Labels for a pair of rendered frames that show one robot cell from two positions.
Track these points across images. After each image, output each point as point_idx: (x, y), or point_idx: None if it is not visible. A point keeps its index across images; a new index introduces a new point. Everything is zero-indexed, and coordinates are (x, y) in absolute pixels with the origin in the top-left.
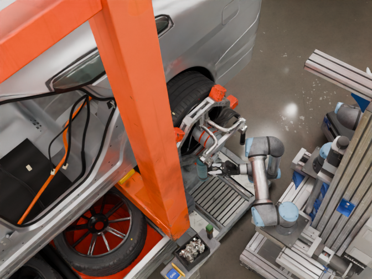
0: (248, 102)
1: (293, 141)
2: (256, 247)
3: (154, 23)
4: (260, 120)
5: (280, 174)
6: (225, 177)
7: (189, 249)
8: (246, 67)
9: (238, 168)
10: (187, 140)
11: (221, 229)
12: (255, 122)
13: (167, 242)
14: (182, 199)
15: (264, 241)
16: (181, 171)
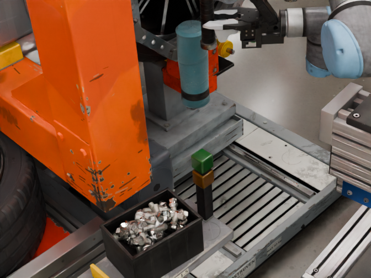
0: (301, 53)
1: None
2: (330, 273)
3: None
4: (327, 78)
5: None
6: (247, 48)
7: (143, 220)
8: (294, 7)
9: (282, 14)
10: (160, 7)
11: (238, 257)
12: (316, 81)
13: (90, 239)
14: (123, 10)
15: (353, 260)
16: (148, 130)
